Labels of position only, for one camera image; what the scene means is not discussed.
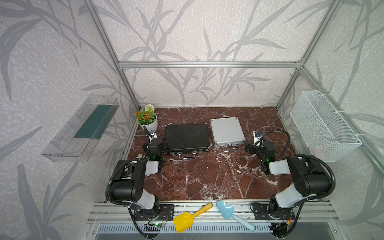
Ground black poker case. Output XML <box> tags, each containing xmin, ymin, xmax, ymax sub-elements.
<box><xmin>163</xmin><ymin>123</ymin><xmax>211</xmax><ymax>156</ymax></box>

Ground silver aluminium poker case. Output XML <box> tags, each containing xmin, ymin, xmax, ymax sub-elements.
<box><xmin>210</xmin><ymin>117</ymin><xmax>246</xmax><ymax>152</ymax></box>

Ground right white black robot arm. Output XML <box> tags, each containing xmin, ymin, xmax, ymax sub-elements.
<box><xmin>245</xmin><ymin>129</ymin><xmax>336</xmax><ymax>218</ymax></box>

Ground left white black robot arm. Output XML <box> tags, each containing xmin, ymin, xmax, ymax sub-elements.
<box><xmin>105</xmin><ymin>139</ymin><xmax>165</xmax><ymax>215</ymax></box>

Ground potted plant red flowers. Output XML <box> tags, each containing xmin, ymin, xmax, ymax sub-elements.
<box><xmin>134</xmin><ymin>104</ymin><xmax>158</xmax><ymax>134</ymax></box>

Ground pink object in basket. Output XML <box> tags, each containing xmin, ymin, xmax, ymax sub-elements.
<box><xmin>312</xmin><ymin>145</ymin><xmax>325</xmax><ymax>159</ymax></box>

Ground light blue toy shovel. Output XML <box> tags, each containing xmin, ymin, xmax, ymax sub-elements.
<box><xmin>217</xmin><ymin>201</ymin><xmax>255</xmax><ymax>232</ymax></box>

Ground small circuit board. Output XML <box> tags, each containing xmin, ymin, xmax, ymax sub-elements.
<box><xmin>146</xmin><ymin>222</ymin><xmax>168</xmax><ymax>228</ymax></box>

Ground yellow toy shovel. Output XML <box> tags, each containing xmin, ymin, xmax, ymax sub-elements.
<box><xmin>174</xmin><ymin>203</ymin><xmax>213</xmax><ymax>233</ymax></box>

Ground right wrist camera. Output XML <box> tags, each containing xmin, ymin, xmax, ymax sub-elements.
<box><xmin>252</xmin><ymin>131</ymin><xmax>263</xmax><ymax>146</ymax></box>

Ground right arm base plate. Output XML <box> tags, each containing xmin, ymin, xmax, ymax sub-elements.
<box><xmin>250</xmin><ymin>203</ymin><xmax>296</xmax><ymax>221</ymax></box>

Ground white wire mesh basket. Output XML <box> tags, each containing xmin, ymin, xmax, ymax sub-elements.
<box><xmin>290</xmin><ymin>91</ymin><xmax>362</xmax><ymax>162</ymax></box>

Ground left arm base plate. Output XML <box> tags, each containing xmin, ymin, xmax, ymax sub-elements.
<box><xmin>134</xmin><ymin>204</ymin><xmax>175</xmax><ymax>221</ymax></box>

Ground clear plastic wall shelf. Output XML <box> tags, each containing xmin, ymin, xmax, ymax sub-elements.
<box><xmin>42</xmin><ymin>94</ymin><xmax>120</xmax><ymax>163</ymax></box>

